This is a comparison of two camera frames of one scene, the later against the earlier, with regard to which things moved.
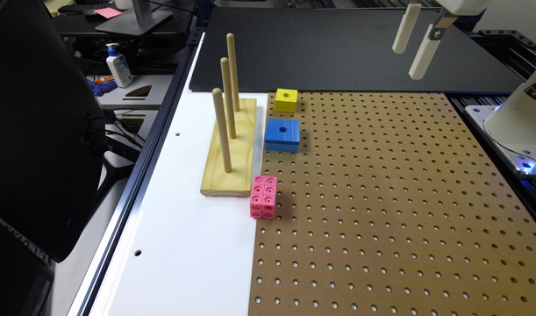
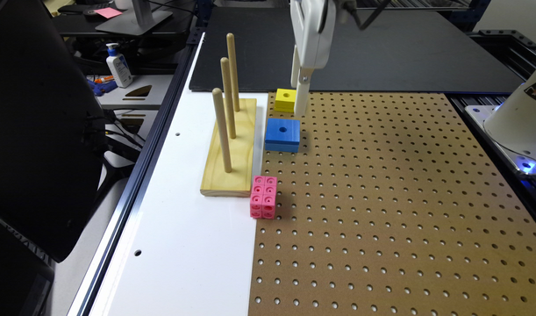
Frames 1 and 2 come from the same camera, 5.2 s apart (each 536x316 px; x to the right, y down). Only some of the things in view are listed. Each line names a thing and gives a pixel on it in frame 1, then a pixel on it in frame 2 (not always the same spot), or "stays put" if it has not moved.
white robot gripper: [434, 32] -> [313, 23]
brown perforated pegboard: [393, 206] stays put
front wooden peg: [221, 129] stays put
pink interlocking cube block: [263, 197] stays put
